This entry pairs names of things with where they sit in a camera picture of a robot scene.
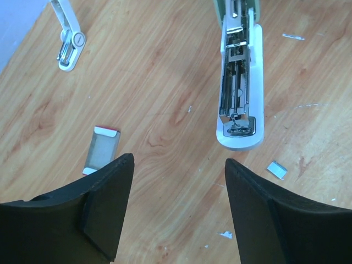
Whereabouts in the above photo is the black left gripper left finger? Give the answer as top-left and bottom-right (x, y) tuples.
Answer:
(1, 153), (135, 263)

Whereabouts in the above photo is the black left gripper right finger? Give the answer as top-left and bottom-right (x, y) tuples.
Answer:
(225, 158), (351, 263)

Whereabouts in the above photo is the grey white stapler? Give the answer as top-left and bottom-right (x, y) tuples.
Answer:
(214, 1), (265, 151)

